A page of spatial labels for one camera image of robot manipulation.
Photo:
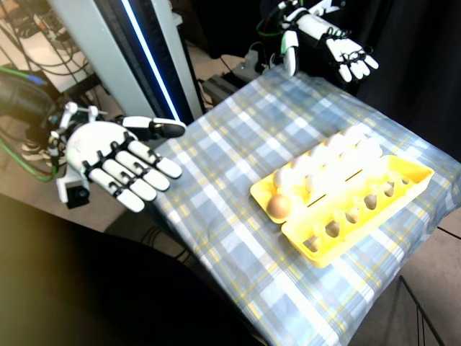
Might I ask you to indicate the grey box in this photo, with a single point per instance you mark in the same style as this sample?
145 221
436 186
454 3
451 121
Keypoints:
254 57

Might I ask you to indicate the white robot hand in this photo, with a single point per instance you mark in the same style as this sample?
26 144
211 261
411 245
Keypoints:
97 144
345 48

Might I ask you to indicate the white-mounted black wrist camera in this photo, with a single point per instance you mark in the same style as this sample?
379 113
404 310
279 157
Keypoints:
77 192

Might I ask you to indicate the black backdrop curtain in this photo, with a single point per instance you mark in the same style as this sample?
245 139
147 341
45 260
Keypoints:
414 72

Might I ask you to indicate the grey column with blue light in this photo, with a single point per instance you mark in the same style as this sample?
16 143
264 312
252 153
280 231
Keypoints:
108 54

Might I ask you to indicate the aluminium table frame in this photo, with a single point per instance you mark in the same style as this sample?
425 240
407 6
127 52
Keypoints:
219 88

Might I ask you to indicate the yellow-brown toy egg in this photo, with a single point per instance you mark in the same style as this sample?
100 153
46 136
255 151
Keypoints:
278 206

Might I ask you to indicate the blue plaid tablecloth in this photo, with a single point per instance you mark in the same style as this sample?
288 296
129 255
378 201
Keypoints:
234 162

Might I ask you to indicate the yellow egg carton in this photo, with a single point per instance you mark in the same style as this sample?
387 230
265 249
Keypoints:
360 216

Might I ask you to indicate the black tripod stand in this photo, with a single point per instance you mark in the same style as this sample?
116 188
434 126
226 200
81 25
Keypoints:
421 310

